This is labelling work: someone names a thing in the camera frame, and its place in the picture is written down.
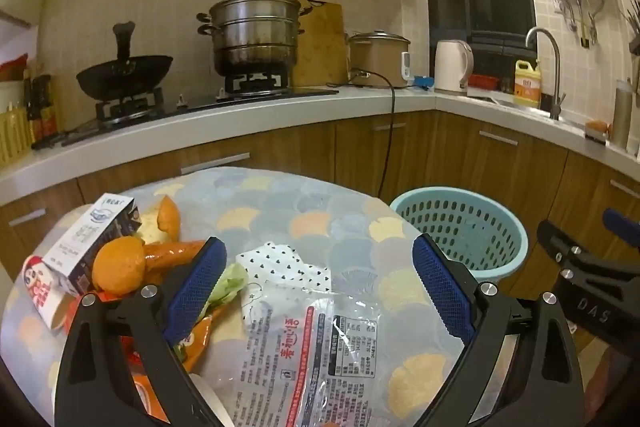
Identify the metal kitchen faucet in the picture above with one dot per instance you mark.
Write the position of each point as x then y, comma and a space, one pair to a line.
555, 72

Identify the water heater pipes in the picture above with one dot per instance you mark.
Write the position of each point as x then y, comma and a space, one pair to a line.
577, 7

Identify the red packets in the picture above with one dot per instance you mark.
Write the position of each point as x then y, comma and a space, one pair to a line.
12, 69

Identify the small blue object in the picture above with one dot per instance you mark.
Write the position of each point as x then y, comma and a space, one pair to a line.
424, 82

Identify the black wok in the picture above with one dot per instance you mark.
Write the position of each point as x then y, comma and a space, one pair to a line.
125, 74

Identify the hanging kitchen utensils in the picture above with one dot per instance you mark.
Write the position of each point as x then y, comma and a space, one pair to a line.
632, 27

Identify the beige rice cooker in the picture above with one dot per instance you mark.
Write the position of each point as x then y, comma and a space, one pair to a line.
375, 57

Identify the red container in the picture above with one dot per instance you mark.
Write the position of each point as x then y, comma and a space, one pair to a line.
485, 81

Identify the large orange peel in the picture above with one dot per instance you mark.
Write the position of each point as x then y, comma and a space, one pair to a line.
117, 264

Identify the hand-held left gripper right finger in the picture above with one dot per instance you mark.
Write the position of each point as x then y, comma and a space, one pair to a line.
442, 287

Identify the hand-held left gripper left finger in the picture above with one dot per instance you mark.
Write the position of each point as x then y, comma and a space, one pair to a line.
195, 287

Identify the teal plastic waste basket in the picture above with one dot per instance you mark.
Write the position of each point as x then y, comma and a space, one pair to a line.
460, 227

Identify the stainless steel steamer pot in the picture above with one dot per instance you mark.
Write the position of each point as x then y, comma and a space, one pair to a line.
255, 32

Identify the yellow plastic utensil basket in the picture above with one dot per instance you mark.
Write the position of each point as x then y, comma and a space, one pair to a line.
12, 137

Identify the curled orange peel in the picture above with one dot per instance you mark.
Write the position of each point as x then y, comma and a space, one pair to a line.
167, 219

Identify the white milk carton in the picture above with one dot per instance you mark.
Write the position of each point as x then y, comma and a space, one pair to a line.
87, 239

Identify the wooden kitchen counter cabinets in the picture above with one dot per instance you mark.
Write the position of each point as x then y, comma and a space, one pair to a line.
300, 147

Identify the white polka dot paper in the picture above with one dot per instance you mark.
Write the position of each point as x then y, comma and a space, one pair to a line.
285, 264

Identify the dark sauce bottles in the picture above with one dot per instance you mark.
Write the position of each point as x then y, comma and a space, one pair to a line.
42, 112

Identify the clear plastic bag red label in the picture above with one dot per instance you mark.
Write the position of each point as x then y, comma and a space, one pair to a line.
310, 357

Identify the yellow detergent bottle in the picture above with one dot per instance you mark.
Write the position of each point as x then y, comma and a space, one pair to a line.
527, 87

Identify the black gas stove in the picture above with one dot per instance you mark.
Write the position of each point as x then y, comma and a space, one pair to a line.
200, 102

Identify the white electric kettle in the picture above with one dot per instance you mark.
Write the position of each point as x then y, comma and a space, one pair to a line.
450, 67

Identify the orange sponge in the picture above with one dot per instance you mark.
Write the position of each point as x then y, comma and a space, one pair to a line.
597, 129

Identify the orange snack bag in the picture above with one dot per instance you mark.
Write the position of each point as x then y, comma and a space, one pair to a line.
202, 342

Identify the green lettuce leaf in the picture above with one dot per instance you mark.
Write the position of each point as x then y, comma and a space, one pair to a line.
227, 287

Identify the black kitchen utensil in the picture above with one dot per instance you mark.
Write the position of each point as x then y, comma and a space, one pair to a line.
65, 139

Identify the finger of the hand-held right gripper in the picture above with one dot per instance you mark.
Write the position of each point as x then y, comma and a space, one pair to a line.
575, 252
622, 227

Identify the wooden cutting board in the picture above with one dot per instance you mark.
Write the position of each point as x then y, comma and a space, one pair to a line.
325, 47

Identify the white wall socket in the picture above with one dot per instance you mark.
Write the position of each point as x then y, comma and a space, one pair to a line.
557, 4

